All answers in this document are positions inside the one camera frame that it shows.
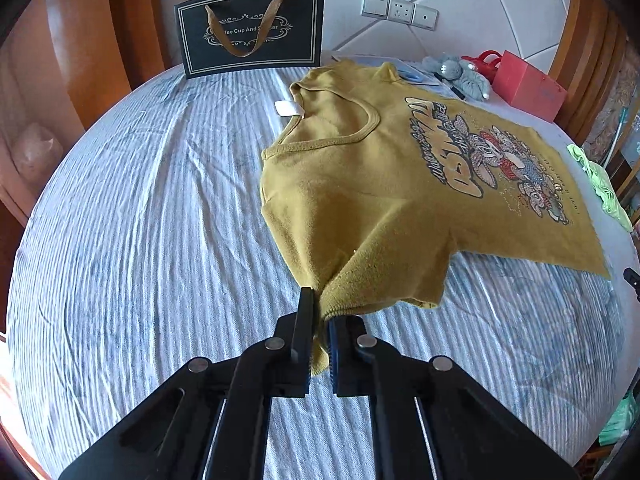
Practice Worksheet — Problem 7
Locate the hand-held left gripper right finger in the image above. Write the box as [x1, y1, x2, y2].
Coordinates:
[325, 315, 581, 480]

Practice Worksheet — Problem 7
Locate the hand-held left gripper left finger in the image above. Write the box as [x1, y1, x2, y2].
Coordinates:
[57, 286, 321, 480]

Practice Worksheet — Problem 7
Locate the mustard yellow printed t-shirt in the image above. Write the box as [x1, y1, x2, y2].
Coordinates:
[259, 59, 612, 377]

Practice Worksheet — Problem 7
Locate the light green cloth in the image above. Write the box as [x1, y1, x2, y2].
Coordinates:
[566, 143, 634, 234]

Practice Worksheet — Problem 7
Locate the green plastic bag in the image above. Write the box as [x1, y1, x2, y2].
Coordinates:
[599, 393, 637, 446]

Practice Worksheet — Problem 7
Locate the striped bed sheet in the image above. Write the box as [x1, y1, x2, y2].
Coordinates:
[5, 52, 627, 480]

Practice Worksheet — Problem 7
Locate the red box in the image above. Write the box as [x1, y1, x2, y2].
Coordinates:
[492, 50, 569, 124]

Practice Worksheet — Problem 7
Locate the black pen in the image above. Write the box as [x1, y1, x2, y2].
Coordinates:
[432, 72, 466, 101]

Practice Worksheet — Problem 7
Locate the grey plush toy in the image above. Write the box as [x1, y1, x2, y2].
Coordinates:
[422, 53, 494, 101]

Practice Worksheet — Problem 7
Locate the red handbag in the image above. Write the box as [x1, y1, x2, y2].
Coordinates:
[460, 50, 504, 84]

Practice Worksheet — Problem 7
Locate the clear plastic bag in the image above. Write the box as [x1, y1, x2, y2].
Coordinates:
[13, 123, 65, 187]

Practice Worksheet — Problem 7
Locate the black paper gift bag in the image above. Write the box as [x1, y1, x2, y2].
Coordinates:
[173, 0, 327, 80]

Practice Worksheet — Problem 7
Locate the white wall power socket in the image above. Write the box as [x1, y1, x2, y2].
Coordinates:
[387, 0, 416, 25]

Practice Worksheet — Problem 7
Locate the white wall round-hole socket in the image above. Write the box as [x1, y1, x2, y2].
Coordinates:
[412, 3, 439, 31]

